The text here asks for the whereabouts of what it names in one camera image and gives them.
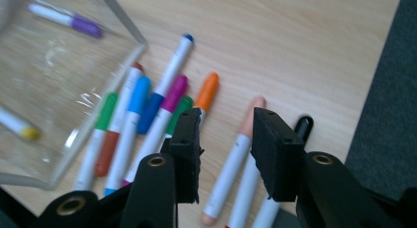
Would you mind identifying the dark blue marker pen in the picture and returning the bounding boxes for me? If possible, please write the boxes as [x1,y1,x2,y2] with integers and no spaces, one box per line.
[137,32,196,136]

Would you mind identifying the purple marker pen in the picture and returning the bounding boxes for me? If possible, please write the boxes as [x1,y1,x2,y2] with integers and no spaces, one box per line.
[28,2,104,39]

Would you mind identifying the peach marker pen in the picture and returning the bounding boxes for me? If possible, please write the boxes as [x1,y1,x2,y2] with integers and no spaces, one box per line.
[202,95,268,227]

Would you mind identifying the yellow marker pen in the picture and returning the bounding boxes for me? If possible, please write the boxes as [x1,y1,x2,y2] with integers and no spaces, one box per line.
[0,104,42,142]

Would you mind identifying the magenta marker pen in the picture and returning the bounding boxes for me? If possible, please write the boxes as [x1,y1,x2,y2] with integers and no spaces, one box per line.
[121,74,190,187]

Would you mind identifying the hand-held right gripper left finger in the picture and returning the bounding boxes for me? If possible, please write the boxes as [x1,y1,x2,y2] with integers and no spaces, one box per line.
[119,107,205,228]

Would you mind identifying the brown marker pen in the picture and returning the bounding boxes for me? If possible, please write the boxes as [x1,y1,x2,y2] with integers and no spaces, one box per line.
[94,62,146,178]

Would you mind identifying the dark green marker pen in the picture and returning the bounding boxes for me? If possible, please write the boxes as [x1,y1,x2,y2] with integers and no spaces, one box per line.
[156,95,195,147]

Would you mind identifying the orange marker pen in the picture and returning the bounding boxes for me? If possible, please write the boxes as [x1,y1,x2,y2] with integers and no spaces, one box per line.
[194,72,220,128]

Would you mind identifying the clear plastic bag white trim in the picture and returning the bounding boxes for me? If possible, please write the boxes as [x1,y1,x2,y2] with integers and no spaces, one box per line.
[0,0,149,192]

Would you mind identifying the light blue marker pen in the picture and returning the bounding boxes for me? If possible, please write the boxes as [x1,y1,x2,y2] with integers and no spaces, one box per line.
[103,75,152,197]

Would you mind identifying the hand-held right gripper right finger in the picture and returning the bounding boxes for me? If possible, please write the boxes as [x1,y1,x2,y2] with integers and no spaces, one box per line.
[250,107,404,228]

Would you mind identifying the light green marker pen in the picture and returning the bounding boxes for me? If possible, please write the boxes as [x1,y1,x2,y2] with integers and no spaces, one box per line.
[73,91,121,192]

